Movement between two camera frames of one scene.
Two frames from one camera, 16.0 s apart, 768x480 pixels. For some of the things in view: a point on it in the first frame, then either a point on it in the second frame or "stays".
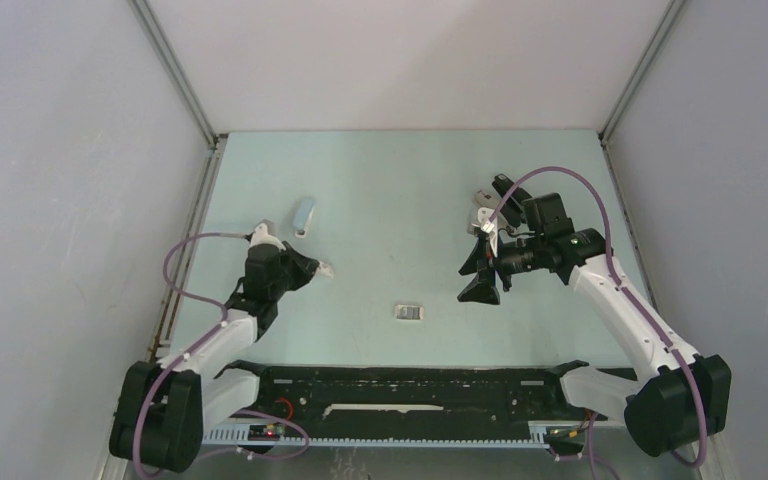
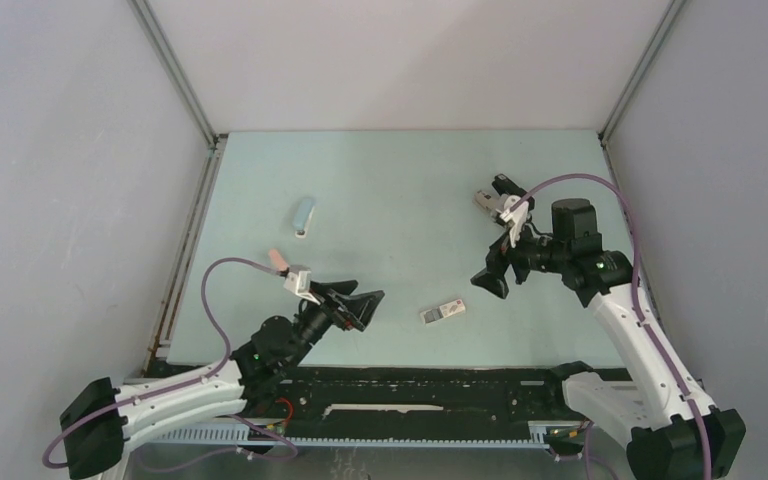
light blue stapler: [302, 216] stays
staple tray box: [410, 312] to [431, 315]
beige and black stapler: [485, 199] stays
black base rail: [408, 406] stays
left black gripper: [306, 267] to [356, 310]
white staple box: [325, 269] to [452, 308]
